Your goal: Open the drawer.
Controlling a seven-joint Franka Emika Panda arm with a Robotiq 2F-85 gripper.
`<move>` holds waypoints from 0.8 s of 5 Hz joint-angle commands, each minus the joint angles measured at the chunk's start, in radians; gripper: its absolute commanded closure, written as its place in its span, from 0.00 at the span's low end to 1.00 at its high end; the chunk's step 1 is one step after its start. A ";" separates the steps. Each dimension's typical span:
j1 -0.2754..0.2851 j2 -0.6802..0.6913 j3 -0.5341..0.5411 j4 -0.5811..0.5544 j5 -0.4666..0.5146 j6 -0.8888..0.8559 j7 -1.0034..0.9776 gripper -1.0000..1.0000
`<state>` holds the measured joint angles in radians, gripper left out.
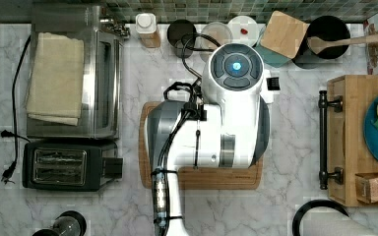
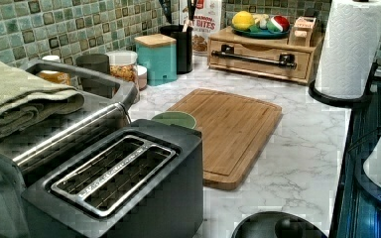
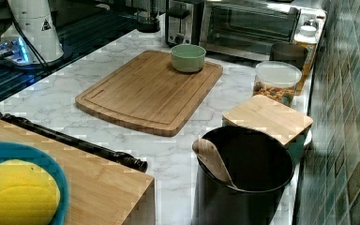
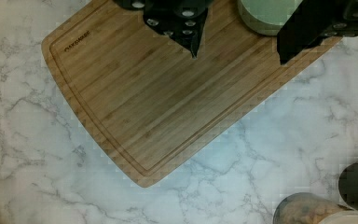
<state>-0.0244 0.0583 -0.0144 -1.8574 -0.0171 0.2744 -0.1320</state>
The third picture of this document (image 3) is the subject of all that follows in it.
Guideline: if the dark metal cup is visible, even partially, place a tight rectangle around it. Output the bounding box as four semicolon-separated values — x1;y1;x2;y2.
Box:
269;43;308;69

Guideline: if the container with bamboo lid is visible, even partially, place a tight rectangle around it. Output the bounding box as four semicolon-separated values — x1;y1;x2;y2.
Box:
222;95;313;164

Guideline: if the wooden spatula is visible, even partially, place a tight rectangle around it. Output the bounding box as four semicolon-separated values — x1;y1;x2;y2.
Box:
192;139;236;188

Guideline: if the white capped bottle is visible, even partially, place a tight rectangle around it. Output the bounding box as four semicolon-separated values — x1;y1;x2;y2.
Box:
293;25;318;95

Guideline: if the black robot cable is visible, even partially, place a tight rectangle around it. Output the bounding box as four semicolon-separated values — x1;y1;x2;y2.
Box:
5;0;50;68

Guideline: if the black utensil holder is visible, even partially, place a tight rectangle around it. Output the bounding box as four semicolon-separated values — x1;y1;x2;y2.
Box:
191;126;294;225

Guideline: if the yellow sponge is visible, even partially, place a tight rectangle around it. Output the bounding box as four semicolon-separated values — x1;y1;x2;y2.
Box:
0;159;61;225

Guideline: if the green ceramic bowl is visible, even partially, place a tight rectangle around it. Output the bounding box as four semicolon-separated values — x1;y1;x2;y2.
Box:
171;44;206;73

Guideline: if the blue bowl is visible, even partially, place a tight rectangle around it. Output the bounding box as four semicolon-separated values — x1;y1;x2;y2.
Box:
0;142;69;225

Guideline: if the clear plastic snack container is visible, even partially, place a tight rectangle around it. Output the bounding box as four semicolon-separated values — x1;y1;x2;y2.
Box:
253;61;302;107

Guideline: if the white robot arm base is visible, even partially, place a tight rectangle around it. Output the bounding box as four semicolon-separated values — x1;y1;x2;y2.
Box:
1;0;64;66

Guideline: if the large bamboo cutting board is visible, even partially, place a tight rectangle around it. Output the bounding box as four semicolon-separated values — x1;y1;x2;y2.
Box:
75;50;223;137

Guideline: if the black blender base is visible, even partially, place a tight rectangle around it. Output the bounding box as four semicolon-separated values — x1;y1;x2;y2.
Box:
136;0;160;33

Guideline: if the black silver toaster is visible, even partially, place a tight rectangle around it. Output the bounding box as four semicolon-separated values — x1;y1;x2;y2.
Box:
165;0;204;47

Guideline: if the silver toaster oven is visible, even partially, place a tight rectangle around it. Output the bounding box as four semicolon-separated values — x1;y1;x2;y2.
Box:
200;0;326;61

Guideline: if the wooden drawer cabinet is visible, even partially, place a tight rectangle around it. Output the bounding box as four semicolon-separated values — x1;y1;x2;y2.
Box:
0;120;156;225

